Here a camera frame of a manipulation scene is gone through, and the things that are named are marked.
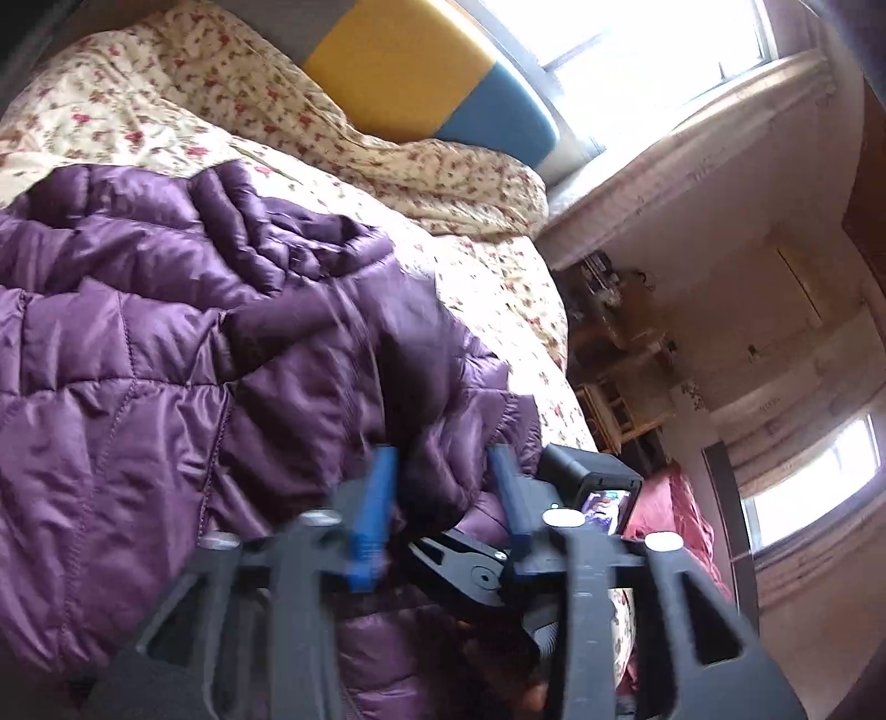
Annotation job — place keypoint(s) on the side window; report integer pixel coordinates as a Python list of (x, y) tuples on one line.
[(810, 491)]

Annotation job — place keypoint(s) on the pale side window curtain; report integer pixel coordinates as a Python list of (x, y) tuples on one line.
[(782, 429)]

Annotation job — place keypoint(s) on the wooden wicker chair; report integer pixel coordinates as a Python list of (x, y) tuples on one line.
[(623, 412)]

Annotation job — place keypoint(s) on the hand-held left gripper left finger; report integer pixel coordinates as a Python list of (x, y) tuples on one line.
[(372, 516)]

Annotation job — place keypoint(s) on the window behind headboard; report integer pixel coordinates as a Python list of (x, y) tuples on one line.
[(644, 41)]

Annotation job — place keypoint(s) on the grey yellow blue headboard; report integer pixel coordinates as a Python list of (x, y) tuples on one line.
[(422, 69)]

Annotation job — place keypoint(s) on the pale patterned curtain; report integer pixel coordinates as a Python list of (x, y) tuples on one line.
[(692, 152)]

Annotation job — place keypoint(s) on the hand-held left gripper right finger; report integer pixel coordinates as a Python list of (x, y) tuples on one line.
[(511, 495)]

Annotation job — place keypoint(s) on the small-flowered cream duvet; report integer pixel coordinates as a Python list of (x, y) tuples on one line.
[(207, 76)]

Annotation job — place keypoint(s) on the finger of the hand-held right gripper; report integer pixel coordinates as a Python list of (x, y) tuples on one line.
[(471, 574)]

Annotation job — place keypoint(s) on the wooden desk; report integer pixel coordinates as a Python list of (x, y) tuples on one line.
[(609, 318)]

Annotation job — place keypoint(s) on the rose-print cream bedspread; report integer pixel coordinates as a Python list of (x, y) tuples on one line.
[(498, 291)]

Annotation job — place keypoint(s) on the pink ruffled blanket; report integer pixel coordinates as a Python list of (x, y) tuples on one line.
[(675, 512)]

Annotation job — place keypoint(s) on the purple quilted down jacket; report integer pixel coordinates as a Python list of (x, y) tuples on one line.
[(138, 346)]

